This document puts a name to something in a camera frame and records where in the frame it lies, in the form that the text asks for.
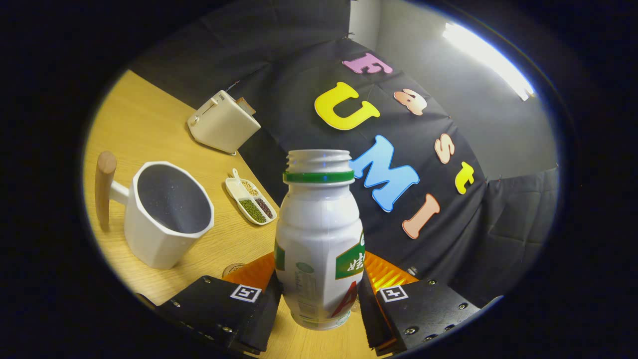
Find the white divided dish with beans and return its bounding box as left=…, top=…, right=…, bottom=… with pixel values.
left=225, top=169, right=278, bottom=226

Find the white juice bottle green label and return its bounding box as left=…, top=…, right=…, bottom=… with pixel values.
left=274, top=149, right=366, bottom=331

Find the cream toaster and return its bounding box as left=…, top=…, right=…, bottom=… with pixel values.
left=187, top=90, right=261, bottom=155

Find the black backdrop cloth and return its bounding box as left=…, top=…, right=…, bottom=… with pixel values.
left=127, top=0, right=560, bottom=307

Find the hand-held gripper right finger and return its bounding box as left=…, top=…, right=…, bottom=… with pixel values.
left=358, top=251, right=504, bottom=356

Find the white cup with wooden handle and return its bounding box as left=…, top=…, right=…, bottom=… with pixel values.
left=95, top=151, right=215, bottom=270

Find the ceiling light strip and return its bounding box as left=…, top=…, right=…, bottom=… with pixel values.
left=442, top=21, right=537, bottom=102

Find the wooden table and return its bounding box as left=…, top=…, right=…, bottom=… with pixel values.
left=82, top=70, right=389, bottom=359

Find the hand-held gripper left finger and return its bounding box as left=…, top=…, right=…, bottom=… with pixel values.
left=137, top=252, right=285, bottom=356

